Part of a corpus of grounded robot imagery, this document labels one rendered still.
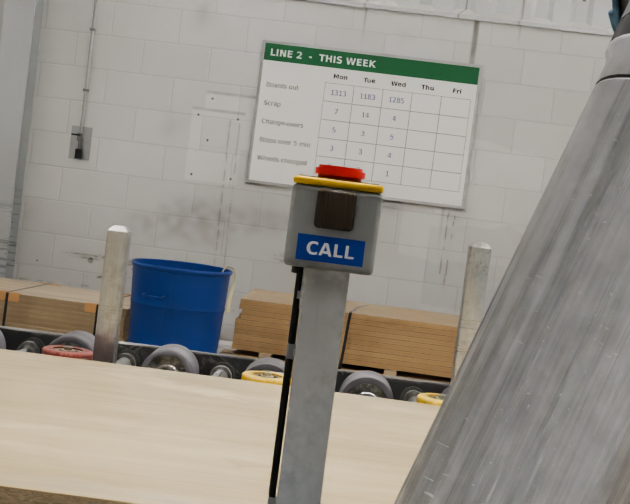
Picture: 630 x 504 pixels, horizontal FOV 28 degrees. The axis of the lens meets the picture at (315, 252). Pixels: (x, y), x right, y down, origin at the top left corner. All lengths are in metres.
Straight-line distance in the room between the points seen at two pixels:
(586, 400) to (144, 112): 7.91
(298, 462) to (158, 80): 7.47
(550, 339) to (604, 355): 0.02
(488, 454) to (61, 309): 6.67
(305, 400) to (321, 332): 0.06
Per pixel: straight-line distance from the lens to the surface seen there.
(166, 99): 8.40
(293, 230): 0.96
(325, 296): 0.98
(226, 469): 1.37
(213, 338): 6.73
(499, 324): 0.59
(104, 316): 2.12
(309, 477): 1.01
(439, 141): 8.20
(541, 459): 0.56
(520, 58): 8.29
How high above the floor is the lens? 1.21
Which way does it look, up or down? 3 degrees down
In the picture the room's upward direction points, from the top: 7 degrees clockwise
